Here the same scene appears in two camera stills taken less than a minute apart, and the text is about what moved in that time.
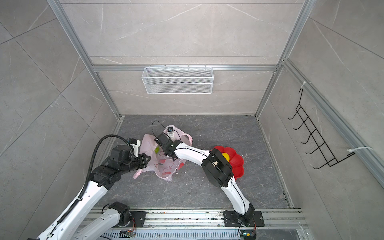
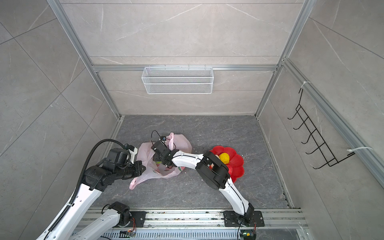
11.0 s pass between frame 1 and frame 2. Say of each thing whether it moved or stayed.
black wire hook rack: stayed
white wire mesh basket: stayed
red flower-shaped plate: stayed
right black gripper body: moved
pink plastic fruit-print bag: moved
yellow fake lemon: stayed
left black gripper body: moved
